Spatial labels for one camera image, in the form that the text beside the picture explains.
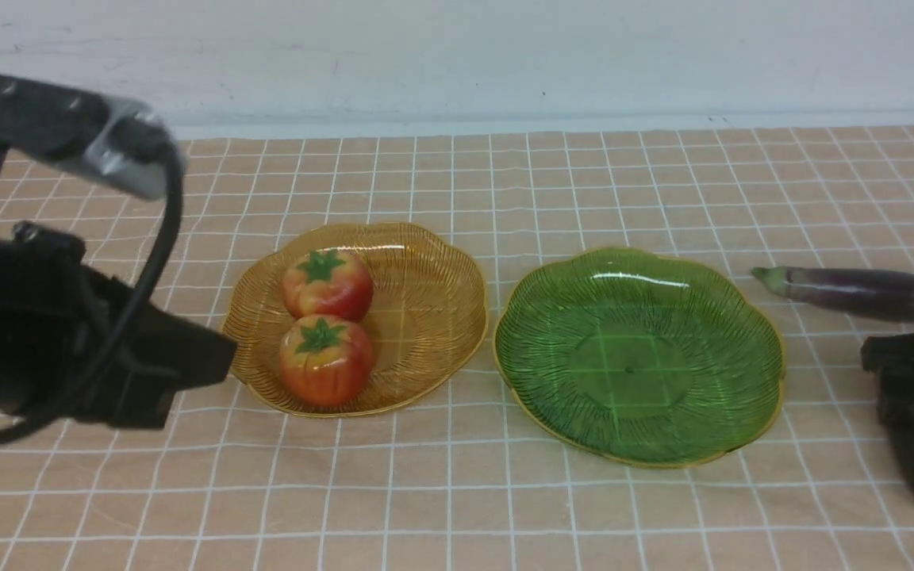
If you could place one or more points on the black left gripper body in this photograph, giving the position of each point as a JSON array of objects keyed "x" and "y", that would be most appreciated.
[{"x": 54, "y": 313}]

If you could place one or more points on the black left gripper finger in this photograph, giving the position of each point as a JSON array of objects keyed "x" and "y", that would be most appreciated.
[{"x": 179, "y": 354}]

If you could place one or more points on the red tomato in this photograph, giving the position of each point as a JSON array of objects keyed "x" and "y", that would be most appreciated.
[
  {"x": 325, "y": 361},
  {"x": 333, "y": 282}
]

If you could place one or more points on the purple eggplant green stem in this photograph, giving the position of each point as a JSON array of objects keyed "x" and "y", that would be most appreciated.
[{"x": 883, "y": 295}]

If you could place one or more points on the amber ribbed plastic plate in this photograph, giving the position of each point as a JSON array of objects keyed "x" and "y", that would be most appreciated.
[{"x": 428, "y": 316}]

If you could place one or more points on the green ribbed plastic plate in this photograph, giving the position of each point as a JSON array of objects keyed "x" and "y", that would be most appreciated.
[{"x": 655, "y": 361}]

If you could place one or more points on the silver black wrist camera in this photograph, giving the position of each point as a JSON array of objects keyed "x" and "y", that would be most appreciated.
[{"x": 106, "y": 139}]

